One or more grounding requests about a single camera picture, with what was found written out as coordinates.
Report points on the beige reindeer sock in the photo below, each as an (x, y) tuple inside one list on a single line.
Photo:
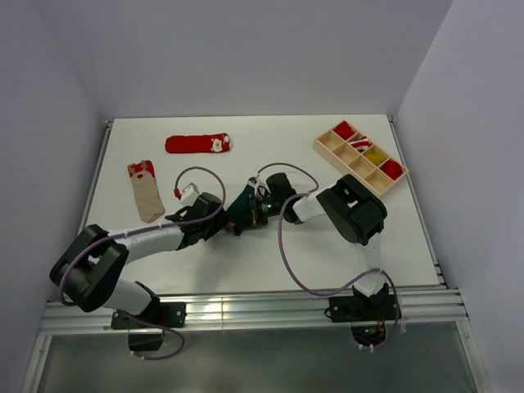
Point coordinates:
[(145, 191)]

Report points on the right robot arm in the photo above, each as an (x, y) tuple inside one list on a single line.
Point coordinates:
[(355, 212)]

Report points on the red santa sock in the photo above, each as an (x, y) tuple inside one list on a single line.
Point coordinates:
[(205, 143)]

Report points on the dark green reindeer sock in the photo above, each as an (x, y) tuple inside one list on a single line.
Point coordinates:
[(241, 203)]

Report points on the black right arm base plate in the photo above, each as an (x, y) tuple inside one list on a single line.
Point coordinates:
[(340, 305)]

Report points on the rolled yellow sock in tray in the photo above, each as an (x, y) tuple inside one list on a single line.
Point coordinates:
[(376, 157)]

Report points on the rolled striped sock in tray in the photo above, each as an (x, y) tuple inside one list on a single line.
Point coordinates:
[(361, 145)]

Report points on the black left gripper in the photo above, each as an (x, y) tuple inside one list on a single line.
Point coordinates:
[(220, 220)]

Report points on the black box under frame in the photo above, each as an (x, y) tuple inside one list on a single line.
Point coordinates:
[(145, 342)]

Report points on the wooden compartment tray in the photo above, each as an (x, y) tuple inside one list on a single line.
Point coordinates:
[(345, 159)]

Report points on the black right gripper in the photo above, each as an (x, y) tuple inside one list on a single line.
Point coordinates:
[(256, 216)]

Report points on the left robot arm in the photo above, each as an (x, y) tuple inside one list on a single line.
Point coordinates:
[(89, 272)]

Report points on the rolled red sock in tray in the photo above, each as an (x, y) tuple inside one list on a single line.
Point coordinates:
[(344, 130)]

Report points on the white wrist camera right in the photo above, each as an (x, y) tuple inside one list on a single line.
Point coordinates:
[(258, 186)]

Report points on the red reindeer sock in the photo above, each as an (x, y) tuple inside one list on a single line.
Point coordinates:
[(392, 169)]

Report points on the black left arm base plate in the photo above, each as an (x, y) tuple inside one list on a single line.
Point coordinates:
[(165, 314)]

